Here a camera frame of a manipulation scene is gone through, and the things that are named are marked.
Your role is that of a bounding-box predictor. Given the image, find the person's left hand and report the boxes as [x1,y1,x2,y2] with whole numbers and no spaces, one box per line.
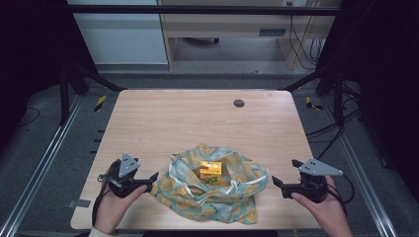
[93,184,148,236]

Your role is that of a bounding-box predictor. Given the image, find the grey tape strip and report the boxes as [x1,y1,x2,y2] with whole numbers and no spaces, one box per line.
[66,198,92,209]

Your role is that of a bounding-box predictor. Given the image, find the black metal frame bar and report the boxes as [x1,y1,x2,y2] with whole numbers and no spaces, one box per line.
[66,4,341,17]

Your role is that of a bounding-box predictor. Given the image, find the white cabinet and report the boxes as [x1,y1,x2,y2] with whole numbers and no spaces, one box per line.
[66,0,169,65]

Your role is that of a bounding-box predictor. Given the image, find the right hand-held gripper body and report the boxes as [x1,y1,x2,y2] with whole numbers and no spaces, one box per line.
[282,157,344,204]

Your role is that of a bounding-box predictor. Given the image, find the aluminium floor rail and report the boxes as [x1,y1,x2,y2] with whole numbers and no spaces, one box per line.
[323,97,399,237]
[0,94,85,237]

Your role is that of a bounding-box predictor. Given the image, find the black metal stand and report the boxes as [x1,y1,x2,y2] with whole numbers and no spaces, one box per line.
[58,63,127,126]
[282,64,346,128]

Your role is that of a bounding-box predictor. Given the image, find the black floor cables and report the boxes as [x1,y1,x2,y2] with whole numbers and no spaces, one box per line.
[305,82,362,162]

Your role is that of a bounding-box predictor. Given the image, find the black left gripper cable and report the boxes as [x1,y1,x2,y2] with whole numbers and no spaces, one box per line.
[91,164,115,228]

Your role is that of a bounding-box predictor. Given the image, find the thin black floor cable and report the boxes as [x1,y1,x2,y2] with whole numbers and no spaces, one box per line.
[19,106,42,128]

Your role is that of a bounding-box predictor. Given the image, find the person's right hand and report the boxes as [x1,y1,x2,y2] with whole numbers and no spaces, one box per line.
[291,175,354,237]

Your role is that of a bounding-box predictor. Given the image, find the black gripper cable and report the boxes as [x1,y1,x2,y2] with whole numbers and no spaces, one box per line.
[91,164,115,228]
[325,173,357,219]

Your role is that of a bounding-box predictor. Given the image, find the orange print cloth bag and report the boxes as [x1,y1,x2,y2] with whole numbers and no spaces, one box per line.
[150,143,270,225]

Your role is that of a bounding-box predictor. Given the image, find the light wooden desk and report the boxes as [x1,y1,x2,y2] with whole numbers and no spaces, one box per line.
[157,0,344,71]

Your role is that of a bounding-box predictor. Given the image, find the small yellow box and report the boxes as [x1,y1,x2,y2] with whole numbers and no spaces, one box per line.
[199,160,223,186]

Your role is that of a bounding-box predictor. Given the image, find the black curtain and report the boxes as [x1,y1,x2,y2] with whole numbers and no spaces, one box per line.
[317,0,419,201]
[0,0,99,152]

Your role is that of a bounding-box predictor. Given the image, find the black hanging cables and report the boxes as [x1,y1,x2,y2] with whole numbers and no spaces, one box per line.
[288,1,326,71]

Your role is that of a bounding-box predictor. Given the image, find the yellow black striped tape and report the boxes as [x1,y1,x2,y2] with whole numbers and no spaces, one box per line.
[304,96,324,112]
[93,94,109,114]

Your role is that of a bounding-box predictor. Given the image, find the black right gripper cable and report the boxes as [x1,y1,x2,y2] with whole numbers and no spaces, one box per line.
[325,173,357,219]

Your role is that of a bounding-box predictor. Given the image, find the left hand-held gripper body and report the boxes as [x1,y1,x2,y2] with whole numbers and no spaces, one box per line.
[97,152,152,199]

